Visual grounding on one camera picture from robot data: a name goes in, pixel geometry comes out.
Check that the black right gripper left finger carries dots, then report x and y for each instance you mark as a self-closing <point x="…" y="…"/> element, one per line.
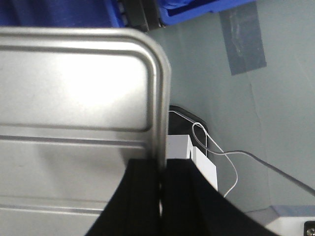
<point x="133" y="210"/>

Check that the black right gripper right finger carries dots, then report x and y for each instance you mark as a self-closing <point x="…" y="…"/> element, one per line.
<point x="192" y="207"/>

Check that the silver metal tray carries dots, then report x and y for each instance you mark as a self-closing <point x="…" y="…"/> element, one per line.
<point x="75" y="106"/>

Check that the white power adapter box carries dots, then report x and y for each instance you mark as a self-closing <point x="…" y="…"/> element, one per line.
<point x="181" y="147"/>

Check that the grey floor tape patch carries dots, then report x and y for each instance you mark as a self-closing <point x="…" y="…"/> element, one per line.
<point x="242" y="38"/>

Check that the blue bin lower right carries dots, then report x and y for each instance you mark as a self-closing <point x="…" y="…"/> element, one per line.
<point x="176" y="11"/>

